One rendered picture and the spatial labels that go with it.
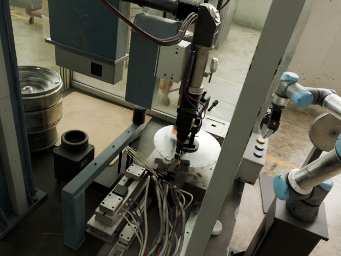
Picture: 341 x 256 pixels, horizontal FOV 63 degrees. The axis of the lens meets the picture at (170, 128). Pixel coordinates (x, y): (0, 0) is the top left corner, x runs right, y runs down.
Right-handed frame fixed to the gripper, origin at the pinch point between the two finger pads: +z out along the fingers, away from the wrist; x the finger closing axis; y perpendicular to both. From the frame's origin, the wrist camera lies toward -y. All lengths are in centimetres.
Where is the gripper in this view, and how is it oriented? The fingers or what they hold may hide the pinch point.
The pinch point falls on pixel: (264, 137)
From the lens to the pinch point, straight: 154.5
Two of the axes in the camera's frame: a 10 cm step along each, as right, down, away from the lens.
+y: 3.7, -4.6, 8.1
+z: -1.7, 8.2, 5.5
